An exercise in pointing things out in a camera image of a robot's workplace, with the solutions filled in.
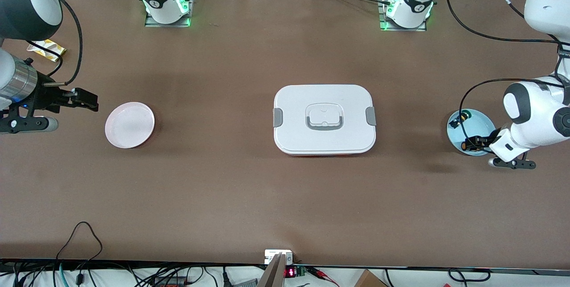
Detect light blue round plate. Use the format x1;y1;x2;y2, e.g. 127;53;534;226
447;109;496;157

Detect small blue black part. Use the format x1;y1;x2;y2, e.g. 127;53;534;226
449;110;473;128

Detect pink round plate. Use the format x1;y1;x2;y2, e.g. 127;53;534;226
105;102;155;149

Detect yellow white snack packet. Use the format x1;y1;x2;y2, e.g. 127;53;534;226
26;40;67;62

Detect brown cardboard box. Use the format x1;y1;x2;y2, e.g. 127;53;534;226
354;269;389;287

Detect white lunch box grey clips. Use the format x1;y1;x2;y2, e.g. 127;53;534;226
273;84;377;157

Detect small white electronics box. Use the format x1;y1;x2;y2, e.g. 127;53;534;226
264;250;294;265

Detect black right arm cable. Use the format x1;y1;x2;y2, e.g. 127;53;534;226
8;0;84;87

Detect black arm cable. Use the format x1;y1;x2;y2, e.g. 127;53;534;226
8;0;84;87
444;0;570;154

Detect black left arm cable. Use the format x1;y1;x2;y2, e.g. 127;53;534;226
444;0;570;154

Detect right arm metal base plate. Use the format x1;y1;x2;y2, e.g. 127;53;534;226
144;0;195;28

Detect thin black cable loop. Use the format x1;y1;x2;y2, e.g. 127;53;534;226
56;221;104;274

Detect grey wedge post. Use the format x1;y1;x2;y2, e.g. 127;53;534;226
257;254;286;287

